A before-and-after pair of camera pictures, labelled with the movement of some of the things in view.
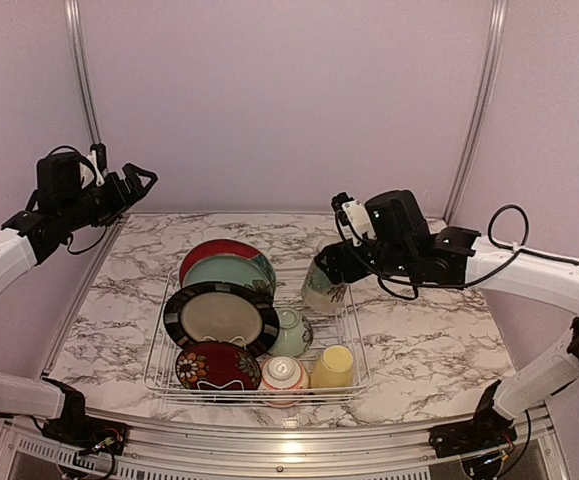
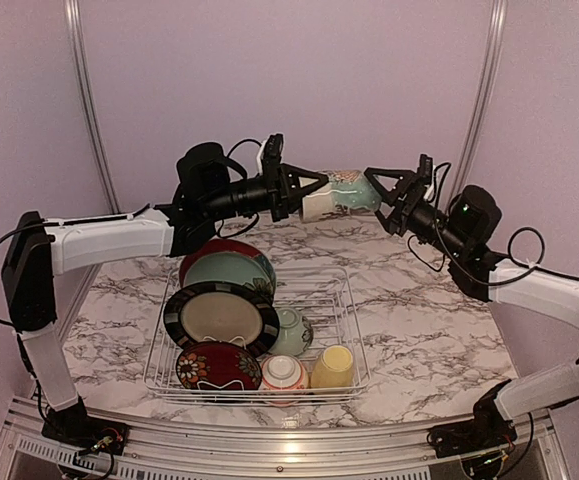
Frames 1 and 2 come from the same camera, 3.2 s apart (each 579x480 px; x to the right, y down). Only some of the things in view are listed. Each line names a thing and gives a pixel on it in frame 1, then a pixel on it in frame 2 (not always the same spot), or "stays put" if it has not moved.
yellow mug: x=334 y=368 stays put
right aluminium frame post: x=499 y=21 stays put
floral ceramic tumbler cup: x=314 y=291 → x=347 y=192
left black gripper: x=122 y=199 → x=277 y=188
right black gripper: x=340 y=257 → x=410 y=185
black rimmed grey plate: x=221 y=312 stays put
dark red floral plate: x=216 y=365 stays put
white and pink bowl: x=282 y=373 stays put
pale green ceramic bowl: x=295 y=333 stays put
